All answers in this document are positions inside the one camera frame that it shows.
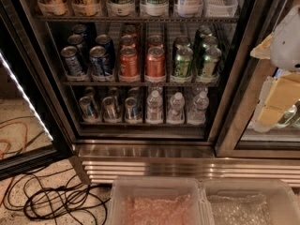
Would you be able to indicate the back blue can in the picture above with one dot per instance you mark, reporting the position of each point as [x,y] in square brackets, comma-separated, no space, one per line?
[80,29]

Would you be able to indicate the front right orange can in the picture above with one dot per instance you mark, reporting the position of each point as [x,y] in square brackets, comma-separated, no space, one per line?
[155,61]

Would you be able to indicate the back left orange can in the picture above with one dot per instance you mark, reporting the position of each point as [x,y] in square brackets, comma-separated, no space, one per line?
[130,30]

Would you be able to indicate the middle left orange can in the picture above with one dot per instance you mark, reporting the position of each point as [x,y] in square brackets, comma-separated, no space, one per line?
[128,41]

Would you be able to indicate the middle left blue can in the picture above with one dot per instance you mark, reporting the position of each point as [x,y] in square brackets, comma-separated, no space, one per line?
[79,42]

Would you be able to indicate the back right green can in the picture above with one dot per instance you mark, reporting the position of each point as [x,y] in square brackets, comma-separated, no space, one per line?
[203,31]

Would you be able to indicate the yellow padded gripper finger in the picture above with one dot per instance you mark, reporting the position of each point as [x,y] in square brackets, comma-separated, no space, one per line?
[263,51]
[277,96]

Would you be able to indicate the empty white plastic tray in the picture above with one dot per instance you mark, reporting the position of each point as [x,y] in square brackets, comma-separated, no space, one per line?
[220,8]

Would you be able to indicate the front left orange can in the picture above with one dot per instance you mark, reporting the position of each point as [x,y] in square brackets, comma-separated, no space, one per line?
[129,62]

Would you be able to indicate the right glass fridge door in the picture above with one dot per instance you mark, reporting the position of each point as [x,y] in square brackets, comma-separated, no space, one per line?
[237,137]

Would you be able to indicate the middle right green can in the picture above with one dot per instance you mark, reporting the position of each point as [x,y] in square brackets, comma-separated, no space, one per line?
[208,42]

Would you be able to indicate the open fridge door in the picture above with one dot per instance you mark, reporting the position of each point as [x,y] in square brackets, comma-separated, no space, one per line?
[20,60]

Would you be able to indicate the clear plastic bin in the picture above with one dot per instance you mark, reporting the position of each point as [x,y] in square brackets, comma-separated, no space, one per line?
[250,202]
[155,201]

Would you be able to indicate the fridge cabinet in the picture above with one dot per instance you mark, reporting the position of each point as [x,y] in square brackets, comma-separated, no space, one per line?
[103,150]

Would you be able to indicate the middle right blue can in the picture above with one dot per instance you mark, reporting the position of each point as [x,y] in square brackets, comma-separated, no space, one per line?
[106,42]

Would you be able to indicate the front left blue can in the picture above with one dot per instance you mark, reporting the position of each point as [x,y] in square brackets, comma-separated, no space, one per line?
[73,61]

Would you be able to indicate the back right orange can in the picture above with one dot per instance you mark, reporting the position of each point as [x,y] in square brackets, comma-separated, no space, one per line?
[155,41]

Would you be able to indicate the left water bottle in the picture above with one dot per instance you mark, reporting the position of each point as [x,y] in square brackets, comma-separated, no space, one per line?
[154,107]

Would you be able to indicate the left clear plastic bin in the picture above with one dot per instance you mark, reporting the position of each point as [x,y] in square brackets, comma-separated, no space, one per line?
[155,201]

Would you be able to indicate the front right green can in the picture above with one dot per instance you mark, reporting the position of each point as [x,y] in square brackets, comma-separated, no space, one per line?
[209,62]

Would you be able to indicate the orange can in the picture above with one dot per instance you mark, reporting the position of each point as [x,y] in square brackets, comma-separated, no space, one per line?
[130,30]
[129,62]
[128,41]
[155,41]
[155,61]

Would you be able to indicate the middle water bottle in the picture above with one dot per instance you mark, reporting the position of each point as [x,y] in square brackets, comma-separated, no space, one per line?
[176,108]

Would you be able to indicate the water bottle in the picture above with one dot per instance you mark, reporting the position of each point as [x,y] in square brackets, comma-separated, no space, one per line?
[176,108]
[154,107]
[196,114]

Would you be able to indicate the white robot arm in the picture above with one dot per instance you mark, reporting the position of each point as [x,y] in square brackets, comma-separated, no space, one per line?
[282,49]

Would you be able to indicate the front right blue can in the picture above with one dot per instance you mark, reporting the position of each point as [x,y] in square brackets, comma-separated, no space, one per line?
[100,61]

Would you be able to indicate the front left green can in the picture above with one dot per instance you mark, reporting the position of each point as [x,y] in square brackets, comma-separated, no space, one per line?
[182,62]

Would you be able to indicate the right water bottle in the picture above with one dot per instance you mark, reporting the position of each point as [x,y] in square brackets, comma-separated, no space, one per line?
[196,114]

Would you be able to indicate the right clear plastic bin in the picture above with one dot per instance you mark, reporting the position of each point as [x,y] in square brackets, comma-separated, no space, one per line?
[250,202]

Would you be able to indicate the back left green can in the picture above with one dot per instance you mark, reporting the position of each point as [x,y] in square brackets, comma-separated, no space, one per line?
[182,42]

